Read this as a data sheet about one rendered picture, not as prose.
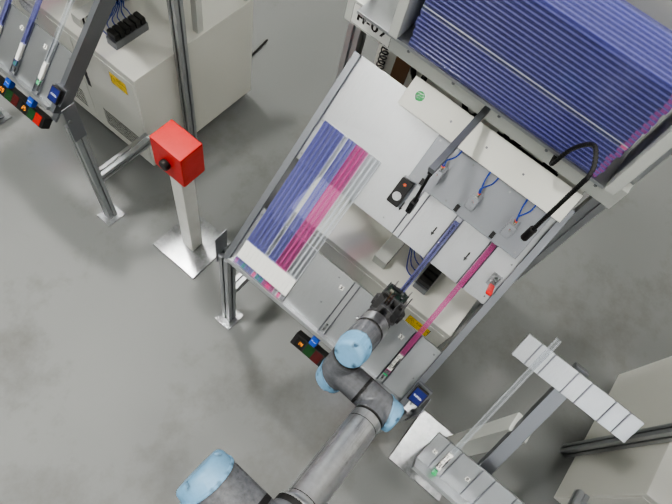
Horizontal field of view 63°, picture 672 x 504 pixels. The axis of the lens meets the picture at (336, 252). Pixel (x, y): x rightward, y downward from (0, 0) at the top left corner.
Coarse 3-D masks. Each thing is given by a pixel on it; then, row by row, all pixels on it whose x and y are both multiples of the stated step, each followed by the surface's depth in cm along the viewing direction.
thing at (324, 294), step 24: (312, 264) 161; (312, 288) 163; (336, 288) 160; (360, 288) 158; (312, 312) 164; (336, 312) 162; (360, 312) 159; (336, 336) 163; (408, 336) 156; (384, 360) 159; (408, 360) 157; (432, 360) 155; (384, 384) 160; (408, 384) 158
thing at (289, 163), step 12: (348, 72) 148; (336, 84) 149; (324, 108) 151; (312, 120) 153; (300, 144) 155; (288, 156) 157; (288, 168) 159; (276, 180) 159; (264, 192) 161; (276, 192) 164; (264, 204) 162; (252, 216) 164; (240, 240) 166; (228, 252) 168
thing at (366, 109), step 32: (352, 96) 150; (384, 96) 147; (352, 128) 151; (384, 128) 148; (416, 128) 146; (384, 160) 150; (416, 160) 147; (384, 192) 151; (416, 192) 148; (384, 224) 153; (416, 224) 150; (448, 224) 147; (448, 256) 149; (480, 288) 147
